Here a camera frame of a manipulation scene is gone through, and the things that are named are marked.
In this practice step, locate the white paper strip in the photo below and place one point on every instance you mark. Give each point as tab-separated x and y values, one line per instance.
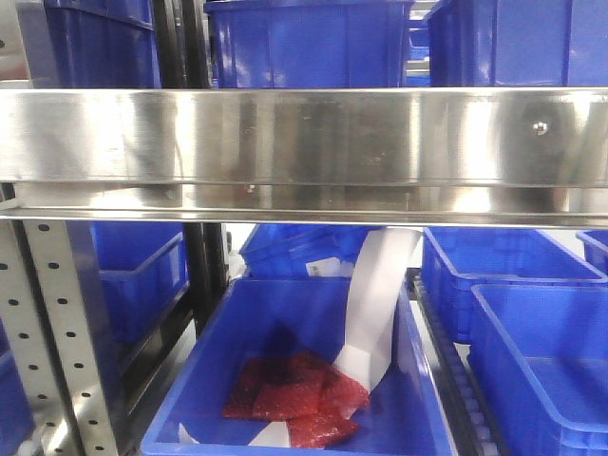
349	323

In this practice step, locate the red plastic bags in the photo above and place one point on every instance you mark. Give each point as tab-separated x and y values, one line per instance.
312	397

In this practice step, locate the stainless shelf front rail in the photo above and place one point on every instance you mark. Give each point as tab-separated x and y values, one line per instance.
414	156

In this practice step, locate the blue bin behind lower right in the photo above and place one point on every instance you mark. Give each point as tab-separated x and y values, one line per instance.
455	259

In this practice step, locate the blue bin upper right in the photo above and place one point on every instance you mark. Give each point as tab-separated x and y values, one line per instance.
518	43

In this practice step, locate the blue bin upper centre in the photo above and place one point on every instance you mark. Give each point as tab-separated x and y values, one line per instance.
310	44

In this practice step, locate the blue bin with red bags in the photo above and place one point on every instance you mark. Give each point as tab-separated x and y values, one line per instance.
404	417

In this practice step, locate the perforated steel shelf upright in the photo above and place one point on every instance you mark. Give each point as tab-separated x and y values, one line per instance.
53	308

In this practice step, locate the blue bin lower left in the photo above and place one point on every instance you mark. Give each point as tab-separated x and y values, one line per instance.
143	267

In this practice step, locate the blue bin upper left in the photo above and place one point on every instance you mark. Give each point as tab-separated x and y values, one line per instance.
104	44

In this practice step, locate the blue bin rear centre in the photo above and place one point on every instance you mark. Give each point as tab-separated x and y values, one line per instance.
303	250

